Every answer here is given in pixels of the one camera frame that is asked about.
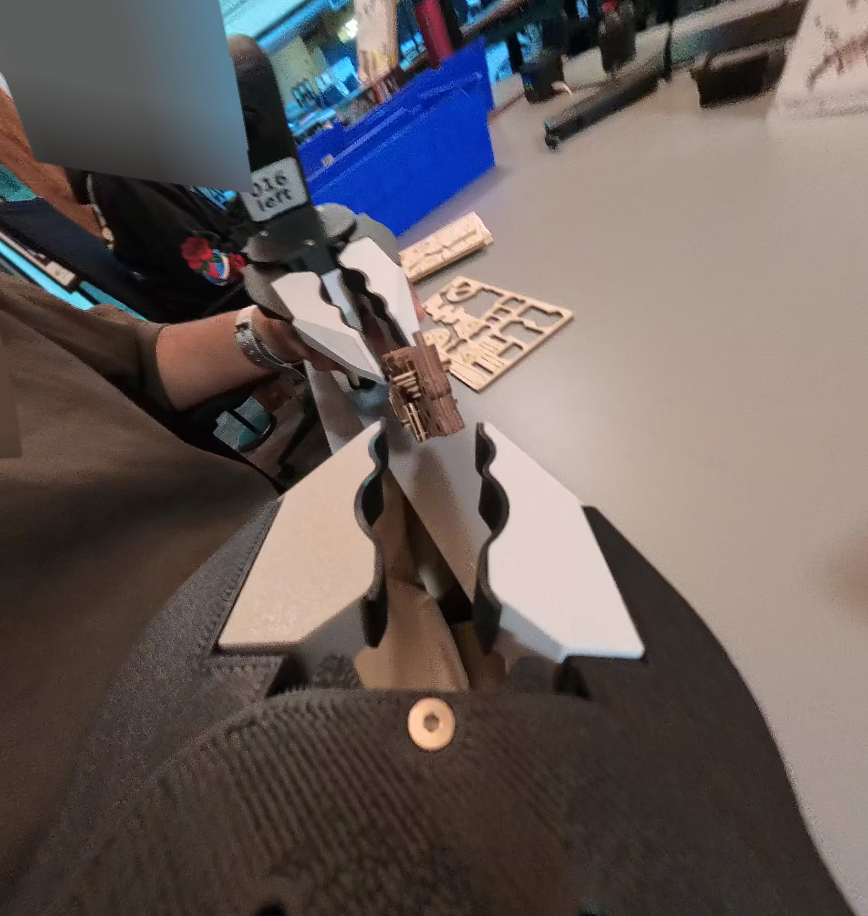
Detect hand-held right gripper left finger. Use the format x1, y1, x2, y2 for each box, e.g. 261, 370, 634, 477
218, 421, 391, 658

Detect person's left hand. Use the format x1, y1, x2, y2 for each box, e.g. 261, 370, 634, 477
255, 309, 356, 375

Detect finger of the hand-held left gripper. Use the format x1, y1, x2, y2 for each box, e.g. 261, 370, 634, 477
269, 271, 388, 385
336, 238, 426, 352

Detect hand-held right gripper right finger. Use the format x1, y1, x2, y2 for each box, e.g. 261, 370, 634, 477
472, 422, 646, 663

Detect black bar on table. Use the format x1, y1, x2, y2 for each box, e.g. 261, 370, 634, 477
543, 68, 665, 149

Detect dark box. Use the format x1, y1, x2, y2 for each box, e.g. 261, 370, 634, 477
690, 43, 789, 108

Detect wooden puzzle sheet frame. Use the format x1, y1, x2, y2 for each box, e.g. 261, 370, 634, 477
421, 275, 574, 393

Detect beige trousers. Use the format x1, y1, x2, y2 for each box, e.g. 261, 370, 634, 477
354, 494, 478, 691

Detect silver bracelet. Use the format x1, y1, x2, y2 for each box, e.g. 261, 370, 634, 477
234, 304, 310, 384

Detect person's left forearm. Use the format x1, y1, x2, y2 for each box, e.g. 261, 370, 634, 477
155, 315, 263, 412

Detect wooden puzzle model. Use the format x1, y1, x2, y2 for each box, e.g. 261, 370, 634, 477
380, 331, 465, 443

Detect olive green shirt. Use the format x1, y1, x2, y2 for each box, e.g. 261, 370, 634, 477
0, 271, 292, 916

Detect large blue storage bin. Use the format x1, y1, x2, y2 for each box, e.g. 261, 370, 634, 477
298, 37, 497, 237

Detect red cylinder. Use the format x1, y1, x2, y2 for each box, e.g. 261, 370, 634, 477
414, 0, 465, 64

